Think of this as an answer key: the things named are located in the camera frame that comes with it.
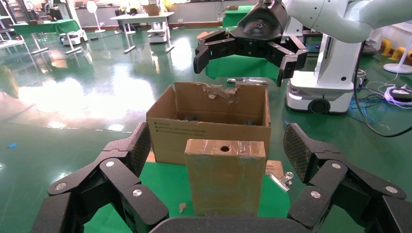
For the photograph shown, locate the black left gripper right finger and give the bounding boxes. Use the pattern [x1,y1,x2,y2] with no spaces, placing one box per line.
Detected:
[283,123,412,233]

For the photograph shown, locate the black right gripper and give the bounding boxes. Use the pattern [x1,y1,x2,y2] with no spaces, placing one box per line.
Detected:
[193,1,309,87]

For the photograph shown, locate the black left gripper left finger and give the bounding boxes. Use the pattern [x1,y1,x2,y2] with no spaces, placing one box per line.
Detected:
[30,122,170,233]

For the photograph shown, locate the small brown cardboard box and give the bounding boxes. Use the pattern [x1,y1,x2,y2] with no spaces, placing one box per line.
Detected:
[184,139,268,216]

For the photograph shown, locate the white robot base unit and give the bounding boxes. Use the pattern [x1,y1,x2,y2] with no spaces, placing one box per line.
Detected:
[147,21,171,44]

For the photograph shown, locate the large open cardboard carton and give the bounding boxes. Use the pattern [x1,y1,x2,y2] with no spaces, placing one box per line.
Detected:
[146,81,272,166]

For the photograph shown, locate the distant cardboard box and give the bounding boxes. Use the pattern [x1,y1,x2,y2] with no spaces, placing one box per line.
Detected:
[142,3,162,17]

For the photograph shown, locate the green draped table cloth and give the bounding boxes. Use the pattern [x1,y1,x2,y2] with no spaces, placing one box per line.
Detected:
[205,54,281,83]

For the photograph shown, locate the small green covered table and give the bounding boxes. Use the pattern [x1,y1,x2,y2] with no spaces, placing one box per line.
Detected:
[222,5,255,28]

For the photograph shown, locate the silver metal binder clip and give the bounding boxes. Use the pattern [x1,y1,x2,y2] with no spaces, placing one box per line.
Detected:
[270,172,294,193]

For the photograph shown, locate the white robot body with base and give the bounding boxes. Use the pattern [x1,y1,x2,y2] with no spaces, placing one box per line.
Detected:
[283,17,363,115]

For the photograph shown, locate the white power strip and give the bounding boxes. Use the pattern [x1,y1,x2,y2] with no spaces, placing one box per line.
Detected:
[384,84,412,106]

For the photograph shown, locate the white work table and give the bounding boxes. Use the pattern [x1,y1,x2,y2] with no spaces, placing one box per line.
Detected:
[109,12,175,54]

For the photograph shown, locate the white round stand with pole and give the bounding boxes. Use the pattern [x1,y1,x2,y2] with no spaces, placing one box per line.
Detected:
[383,32,412,75]

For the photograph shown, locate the yellow plastic object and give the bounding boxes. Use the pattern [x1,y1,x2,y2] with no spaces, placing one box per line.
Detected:
[389,47,412,62]
[381,39,394,57]

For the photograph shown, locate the small white mobile robot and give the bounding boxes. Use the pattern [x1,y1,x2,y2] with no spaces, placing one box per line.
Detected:
[59,29,88,46]

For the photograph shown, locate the white standing fan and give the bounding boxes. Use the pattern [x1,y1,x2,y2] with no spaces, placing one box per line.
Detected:
[86,0,106,34]

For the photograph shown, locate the long green covered table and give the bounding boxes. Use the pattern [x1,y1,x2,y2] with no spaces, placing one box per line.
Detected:
[12,18,82,55]

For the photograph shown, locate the blue floor cable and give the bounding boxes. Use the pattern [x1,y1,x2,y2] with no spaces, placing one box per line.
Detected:
[350,95,392,129]

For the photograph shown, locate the thick black hanging cable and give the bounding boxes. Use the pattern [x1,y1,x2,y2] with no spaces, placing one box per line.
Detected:
[352,42,412,138]

